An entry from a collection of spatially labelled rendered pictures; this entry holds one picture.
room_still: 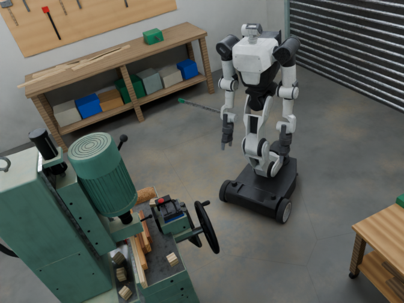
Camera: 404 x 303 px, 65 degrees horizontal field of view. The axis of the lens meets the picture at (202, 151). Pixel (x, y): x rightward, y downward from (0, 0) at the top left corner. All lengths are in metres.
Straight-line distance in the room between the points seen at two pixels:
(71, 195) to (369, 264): 1.81
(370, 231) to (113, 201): 1.41
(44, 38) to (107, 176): 3.33
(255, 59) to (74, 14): 2.79
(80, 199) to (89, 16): 3.34
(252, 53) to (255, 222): 1.36
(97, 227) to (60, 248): 0.16
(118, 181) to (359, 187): 2.23
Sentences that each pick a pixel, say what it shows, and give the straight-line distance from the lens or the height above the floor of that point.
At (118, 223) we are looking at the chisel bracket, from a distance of 1.52.
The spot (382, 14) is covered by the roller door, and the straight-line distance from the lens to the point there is 3.81.
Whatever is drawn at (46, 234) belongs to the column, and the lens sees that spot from 1.36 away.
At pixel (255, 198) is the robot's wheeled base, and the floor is 0.19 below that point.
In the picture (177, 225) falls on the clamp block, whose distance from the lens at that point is 1.60.
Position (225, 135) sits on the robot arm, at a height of 0.68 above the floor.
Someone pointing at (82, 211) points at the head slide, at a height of 1.28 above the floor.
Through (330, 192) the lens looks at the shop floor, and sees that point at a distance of 2.95.
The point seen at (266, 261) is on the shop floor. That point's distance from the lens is 2.51.
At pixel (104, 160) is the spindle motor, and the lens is 1.20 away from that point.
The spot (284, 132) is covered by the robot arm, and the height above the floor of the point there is 0.79.
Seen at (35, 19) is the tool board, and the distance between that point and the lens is 4.38.
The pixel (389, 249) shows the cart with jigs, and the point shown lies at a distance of 2.02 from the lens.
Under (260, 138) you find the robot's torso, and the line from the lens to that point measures 2.38.
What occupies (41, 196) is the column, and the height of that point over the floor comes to 1.44.
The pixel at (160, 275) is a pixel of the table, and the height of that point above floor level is 0.90.
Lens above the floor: 2.13
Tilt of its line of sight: 38 degrees down
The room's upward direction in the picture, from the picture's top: 13 degrees counter-clockwise
